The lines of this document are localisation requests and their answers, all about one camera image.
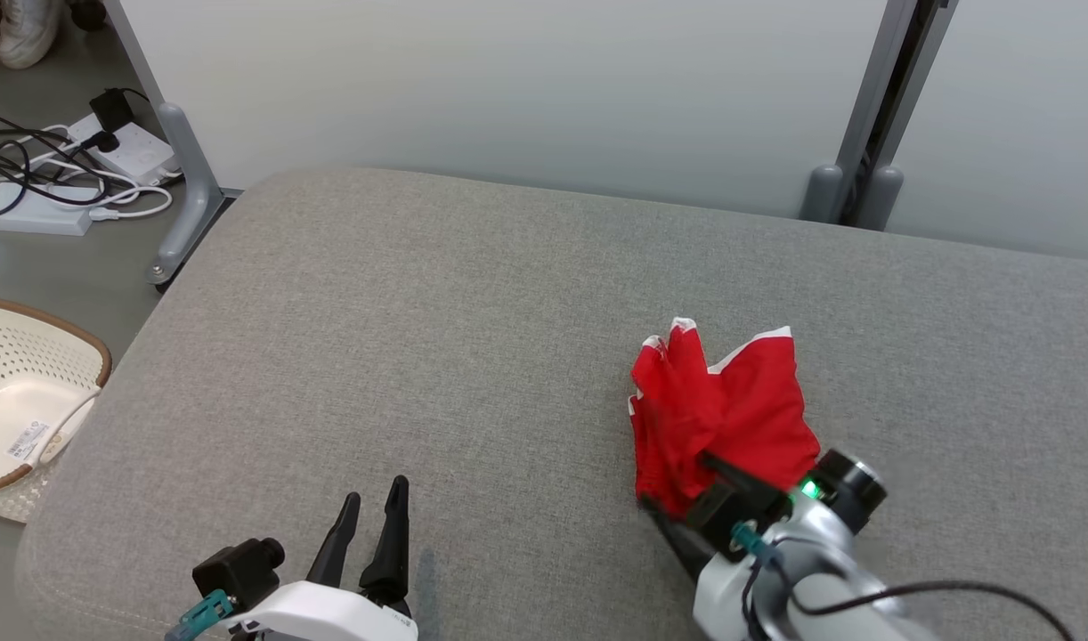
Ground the black power adapter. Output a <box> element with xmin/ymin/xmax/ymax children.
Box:
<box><xmin>90</xmin><ymin>87</ymin><xmax>135</xmax><ymax>136</ymax></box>

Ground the white flat power box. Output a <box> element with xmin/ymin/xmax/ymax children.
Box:
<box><xmin>0</xmin><ymin>183</ymin><xmax>95</xmax><ymax>237</ymax></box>

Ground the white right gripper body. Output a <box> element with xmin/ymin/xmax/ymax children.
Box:
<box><xmin>692</xmin><ymin>499</ymin><xmax>821</xmax><ymax>641</ymax></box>

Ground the red jersey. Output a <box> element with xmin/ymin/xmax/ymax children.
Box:
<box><xmin>629</xmin><ymin>316</ymin><xmax>821</xmax><ymax>522</ymax></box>

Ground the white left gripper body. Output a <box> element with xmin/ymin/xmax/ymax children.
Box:
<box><xmin>215</xmin><ymin>581</ymin><xmax>418</xmax><ymax>641</ymax></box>

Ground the grey angled partition leg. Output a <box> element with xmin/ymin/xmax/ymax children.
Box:
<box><xmin>103</xmin><ymin>0</ymin><xmax>229</xmax><ymax>288</ymax></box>

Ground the white basket with brown rim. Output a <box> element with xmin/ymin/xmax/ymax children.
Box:
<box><xmin>0</xmin><ymin>298</ymin><xmax>113</xmax><ymax>523</ymax></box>

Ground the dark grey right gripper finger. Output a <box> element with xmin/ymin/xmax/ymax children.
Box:
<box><xmin>640</xmin><ymin>500</ymin><xmax>714</xmax><ymax>581</ymax></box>

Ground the teal left camera connector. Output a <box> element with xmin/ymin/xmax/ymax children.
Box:
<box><xmin>164</xmin><ymin>589</ymin><xmax>235</xmax><ymax>641</ymax></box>

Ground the grey metal partition post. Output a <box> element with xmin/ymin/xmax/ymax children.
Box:
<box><xmin>833</xmin><ymin>0</ymin><xmax>959</xmax><ymax>223</ymax></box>

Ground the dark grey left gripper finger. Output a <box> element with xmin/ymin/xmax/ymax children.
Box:
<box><xmin>306</xmin><ymin>492</ymin><xmax>362</xmax><ymax>584</ymax></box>
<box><xmin>359</xmin><ymin>476</ymin><xmax>413</xmax><ymax>615</ymax></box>

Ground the black right camera cable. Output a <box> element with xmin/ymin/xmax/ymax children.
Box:
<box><xmin>742</xmin><ymin>552</ymin><xmax>1079</xmax><ymax>641</ymax></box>

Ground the teal right camera connector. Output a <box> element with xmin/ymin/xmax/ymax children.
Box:
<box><xmin>731</xmin><ymin>522</ymin><xmax>769</xmax><ymax>564</ymax></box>

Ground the grey rounded post foot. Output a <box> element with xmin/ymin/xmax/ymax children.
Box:
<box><xmin>800</xmin><ymin>163</ymin><xmax>843</xmax><ymax>223</ymax></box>
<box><xmin>856</xmin><ymin>165</ymin><xmax>905</xmax><ymax>232</ymax></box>

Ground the black power cable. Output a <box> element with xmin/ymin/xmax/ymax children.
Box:
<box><xmin>0</xmin><ymin>105</ymin><xmax>140</xmax><ymax>219</ymax></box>

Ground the white power strip with cables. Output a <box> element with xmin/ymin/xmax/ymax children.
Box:
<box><xmin>0</xmin><ymin>125</ymin><xmax>173</xmax><ymax>222</ymax></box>

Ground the white sneaker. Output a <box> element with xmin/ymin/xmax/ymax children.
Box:
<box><xmin>0</xmin><ymin>0</ymin><xmax>64</xmax><ymax>70</ymax></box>

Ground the teal camera connector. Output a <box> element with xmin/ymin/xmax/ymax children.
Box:
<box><xmin>731</xmin><ymin>522</ymin><xmax>769</xmax><ymax>564</ymax></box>
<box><xmin>164</xmin><ymin>589</ymin><xmax>235</xmax><ymax>641</ymax></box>

